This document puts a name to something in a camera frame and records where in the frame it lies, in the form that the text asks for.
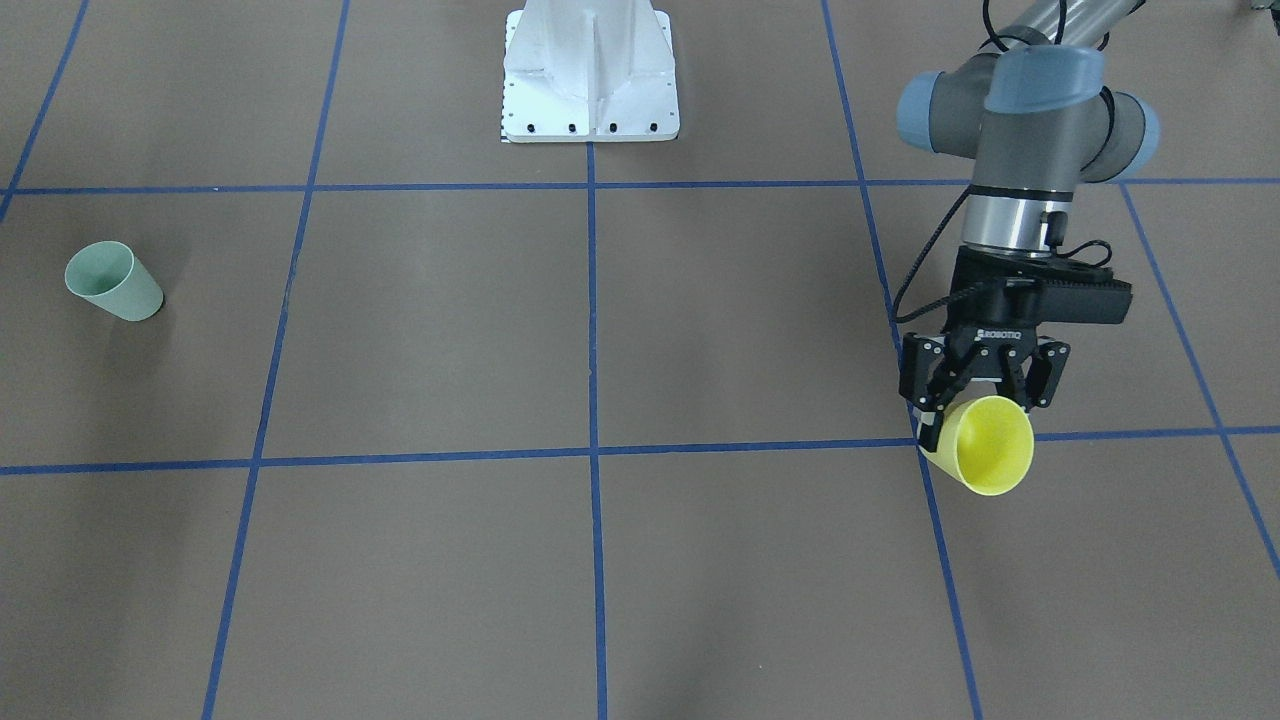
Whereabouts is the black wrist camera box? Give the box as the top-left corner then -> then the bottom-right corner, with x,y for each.
1036,265 -> 1134,325

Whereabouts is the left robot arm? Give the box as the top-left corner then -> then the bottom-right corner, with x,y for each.
892,1 -> 1161,452

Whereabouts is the green plastic cup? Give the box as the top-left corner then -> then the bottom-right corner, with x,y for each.
64,241 -> 165,322

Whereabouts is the yellow plastic cup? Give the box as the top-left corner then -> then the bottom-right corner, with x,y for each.
916,395 -> 1036,497

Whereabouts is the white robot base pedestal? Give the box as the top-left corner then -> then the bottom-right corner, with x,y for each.
500,1 -> 681,143

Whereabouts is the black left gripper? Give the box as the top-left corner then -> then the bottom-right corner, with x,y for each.
899,246 -> 1071,452

